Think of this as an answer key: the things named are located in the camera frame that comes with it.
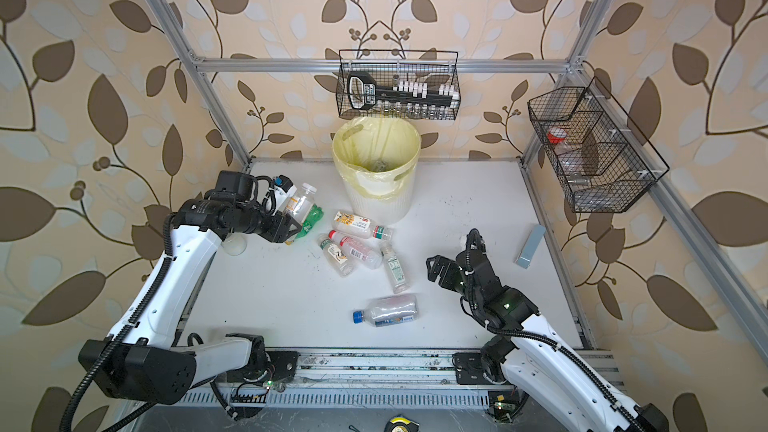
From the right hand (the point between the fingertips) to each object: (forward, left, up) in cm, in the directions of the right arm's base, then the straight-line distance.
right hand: (441, 269), depth 78 cm
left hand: (+10, +39, +11) cm, 41 cm away
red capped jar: (+28, -33, +21) cm, 48 cm away
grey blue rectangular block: (+10, -30, -8) cm, 33 cm away
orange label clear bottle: (+19, +23, -8) cm, 31 cm away
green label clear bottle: (+2, +12, -7) cm, 14 cm away
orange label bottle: (+11, +36, +15) cm, 40 cm away
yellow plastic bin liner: (+43, +18, +1) cm, 47 cm away
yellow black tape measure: (-32, +12, -10) cm, 35 cm away
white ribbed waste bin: (+27, +15, -12) cm, 34 cm away
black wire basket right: (+18, -40, +22) cm, 49 cm away
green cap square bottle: (+7, +28, -6) cm, 30 cm away
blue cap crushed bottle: (-6, +14, -12) cm, 20 cm away
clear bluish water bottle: (+40, +17, -1) cm, 44 cm away
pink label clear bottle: (+10, +24, -8) cm, 27 cm away
